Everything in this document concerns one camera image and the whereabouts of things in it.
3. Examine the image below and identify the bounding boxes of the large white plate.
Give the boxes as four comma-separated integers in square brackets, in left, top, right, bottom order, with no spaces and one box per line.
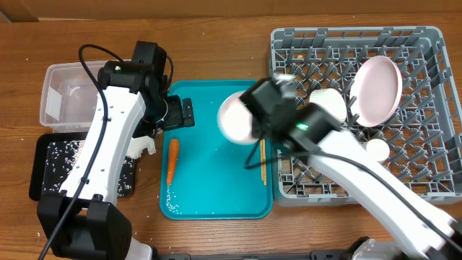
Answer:
[349,56,403,127]

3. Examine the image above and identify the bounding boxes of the food scraps and rice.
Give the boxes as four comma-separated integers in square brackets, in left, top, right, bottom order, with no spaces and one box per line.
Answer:
[42,140,135,197]

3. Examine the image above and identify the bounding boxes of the black waste tray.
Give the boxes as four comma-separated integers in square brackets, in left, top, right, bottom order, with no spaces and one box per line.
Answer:
[28,131,137,202]

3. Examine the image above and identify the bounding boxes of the grey dishwasher rack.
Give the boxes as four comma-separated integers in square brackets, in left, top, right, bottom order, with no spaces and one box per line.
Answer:
[269,26,461,204]

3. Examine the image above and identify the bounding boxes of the clear plastic bin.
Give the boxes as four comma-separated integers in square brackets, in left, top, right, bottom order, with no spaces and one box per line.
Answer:
[40,62,97,132]

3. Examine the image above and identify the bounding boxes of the teal plastic tray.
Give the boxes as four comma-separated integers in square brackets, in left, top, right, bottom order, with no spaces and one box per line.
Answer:
[159,79,273,220]

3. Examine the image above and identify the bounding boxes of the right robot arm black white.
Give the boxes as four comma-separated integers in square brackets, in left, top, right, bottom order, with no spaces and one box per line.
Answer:
[239,74,461,259]

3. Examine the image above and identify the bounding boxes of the orange carrot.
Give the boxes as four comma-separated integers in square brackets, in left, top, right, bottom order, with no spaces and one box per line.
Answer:
[166,139,180,186]

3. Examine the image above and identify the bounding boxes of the wooden chopstick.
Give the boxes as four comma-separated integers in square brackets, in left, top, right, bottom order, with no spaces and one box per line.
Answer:
[260,139,267,186]
[259,139,266,186]

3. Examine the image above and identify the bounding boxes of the cream bowl with food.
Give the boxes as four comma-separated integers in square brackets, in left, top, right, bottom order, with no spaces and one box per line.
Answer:
[309,88,347,123]

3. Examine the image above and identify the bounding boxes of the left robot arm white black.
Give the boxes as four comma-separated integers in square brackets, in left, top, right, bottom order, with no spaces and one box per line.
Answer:
[37,41,195,259]

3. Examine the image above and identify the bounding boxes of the white plastic cup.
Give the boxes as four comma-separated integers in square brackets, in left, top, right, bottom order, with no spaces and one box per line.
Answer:
[361,139,390,163]

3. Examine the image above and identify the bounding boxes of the white tissue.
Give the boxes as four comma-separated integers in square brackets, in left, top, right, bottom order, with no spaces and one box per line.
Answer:
[126,136,156,160]

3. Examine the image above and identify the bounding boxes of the pink bowl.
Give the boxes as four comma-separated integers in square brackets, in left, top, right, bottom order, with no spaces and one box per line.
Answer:
[217,91,258,145]

